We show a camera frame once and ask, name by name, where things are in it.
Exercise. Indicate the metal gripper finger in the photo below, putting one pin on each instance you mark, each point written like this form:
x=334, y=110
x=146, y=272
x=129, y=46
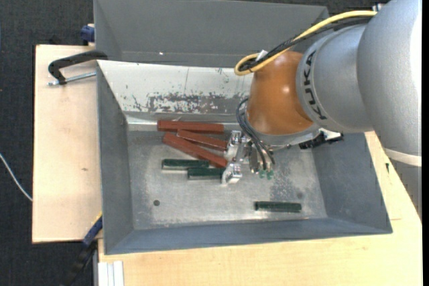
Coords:
x=233, y=174
x=235, y=139

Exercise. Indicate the dark green flat block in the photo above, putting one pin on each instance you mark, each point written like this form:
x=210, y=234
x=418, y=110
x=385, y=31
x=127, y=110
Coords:
x=184, y=163
x=278, y=206
x=204, y=173

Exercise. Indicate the red-brown flat block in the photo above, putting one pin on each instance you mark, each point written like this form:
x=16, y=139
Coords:
x=191, y=149
x=202, y=140
x=189, y=126

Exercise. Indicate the grey metal bin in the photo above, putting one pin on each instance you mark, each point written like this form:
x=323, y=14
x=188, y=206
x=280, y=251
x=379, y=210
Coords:
x=201, y=204

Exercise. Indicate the pale wood board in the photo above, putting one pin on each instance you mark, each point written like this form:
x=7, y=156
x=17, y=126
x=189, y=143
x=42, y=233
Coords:
x=63, y=150

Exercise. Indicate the black cylinder on white bracket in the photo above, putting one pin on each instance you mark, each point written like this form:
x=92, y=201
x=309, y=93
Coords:
x=315, y=141

